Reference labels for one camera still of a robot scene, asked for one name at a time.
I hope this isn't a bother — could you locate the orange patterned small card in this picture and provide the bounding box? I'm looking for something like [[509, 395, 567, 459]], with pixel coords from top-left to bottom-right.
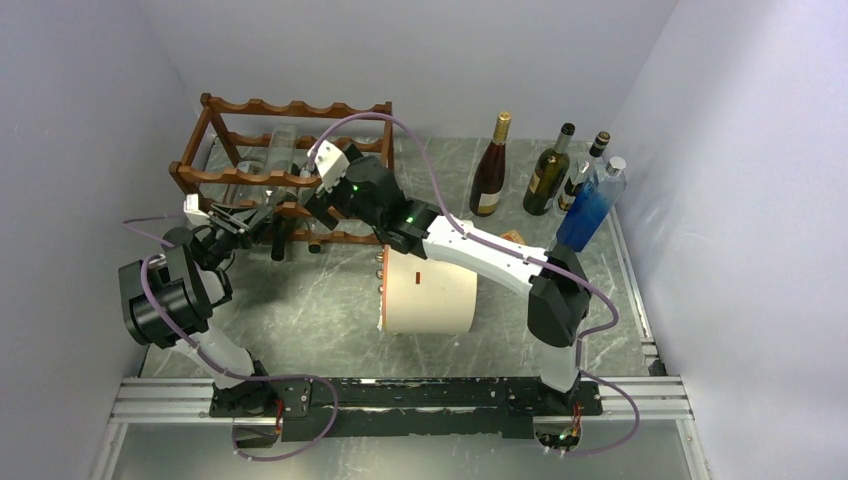
[[500, 230, 525, 245]]

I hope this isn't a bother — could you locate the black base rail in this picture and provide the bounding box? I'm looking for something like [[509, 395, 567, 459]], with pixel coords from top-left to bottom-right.
[[208, 377, 603, 442]]

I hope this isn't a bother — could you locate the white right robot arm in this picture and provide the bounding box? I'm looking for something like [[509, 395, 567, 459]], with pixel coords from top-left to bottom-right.
[[305, 142, 591, 414]]

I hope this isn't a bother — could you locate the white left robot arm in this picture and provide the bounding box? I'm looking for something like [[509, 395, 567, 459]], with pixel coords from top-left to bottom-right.
[[118, 194, 284, 416]]

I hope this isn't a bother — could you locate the black capped bottle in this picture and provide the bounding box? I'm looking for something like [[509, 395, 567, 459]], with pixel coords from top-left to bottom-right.
[[271, 213, 299, 262]]

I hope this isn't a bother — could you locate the dark bottle white label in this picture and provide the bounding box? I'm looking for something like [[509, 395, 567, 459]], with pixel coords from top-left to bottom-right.
[[469, 111, 512, 217]]

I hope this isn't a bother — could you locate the blue boxed bottle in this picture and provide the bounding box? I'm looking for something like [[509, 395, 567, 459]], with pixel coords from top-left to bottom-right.
[[556, 156, 627, 252]]

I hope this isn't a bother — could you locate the white cylindrical container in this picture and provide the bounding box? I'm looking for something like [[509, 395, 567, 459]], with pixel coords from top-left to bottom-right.
[[376, 246, 478, 335]]

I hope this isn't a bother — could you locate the brown wooden wine rack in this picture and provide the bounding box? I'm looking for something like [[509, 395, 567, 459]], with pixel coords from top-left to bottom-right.
[[169, 92, 395, 245]]

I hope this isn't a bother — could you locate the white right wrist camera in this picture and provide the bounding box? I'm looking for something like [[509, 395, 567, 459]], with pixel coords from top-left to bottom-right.
[[308, 140, 350, 192]]

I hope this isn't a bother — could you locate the aluminium frame rail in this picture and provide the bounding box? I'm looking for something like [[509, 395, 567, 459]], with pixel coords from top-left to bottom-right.
[[91, 375, 710, 479]]

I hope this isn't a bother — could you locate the dark green wine bottle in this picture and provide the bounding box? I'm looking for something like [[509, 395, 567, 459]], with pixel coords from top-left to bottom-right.
[[522, 122, 576, 216]]

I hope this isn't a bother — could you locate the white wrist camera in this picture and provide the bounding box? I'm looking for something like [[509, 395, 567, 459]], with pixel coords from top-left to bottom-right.
[[308, 140, 350, 192], [182, 194, 211, 227]]

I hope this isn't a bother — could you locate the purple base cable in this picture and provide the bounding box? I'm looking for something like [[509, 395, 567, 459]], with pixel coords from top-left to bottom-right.
[[229, 374, 339, 464]]

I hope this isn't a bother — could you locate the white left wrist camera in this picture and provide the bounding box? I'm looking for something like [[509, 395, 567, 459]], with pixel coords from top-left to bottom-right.
[[182, 194, 211, 227]]

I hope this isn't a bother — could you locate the clear glass liquor bottle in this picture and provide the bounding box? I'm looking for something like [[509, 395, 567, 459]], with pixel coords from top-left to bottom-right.
[[555, 131, 611, 213]]

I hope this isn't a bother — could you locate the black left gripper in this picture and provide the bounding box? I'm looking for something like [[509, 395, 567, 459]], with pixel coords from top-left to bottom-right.
[[202, 204, 278, 269]]

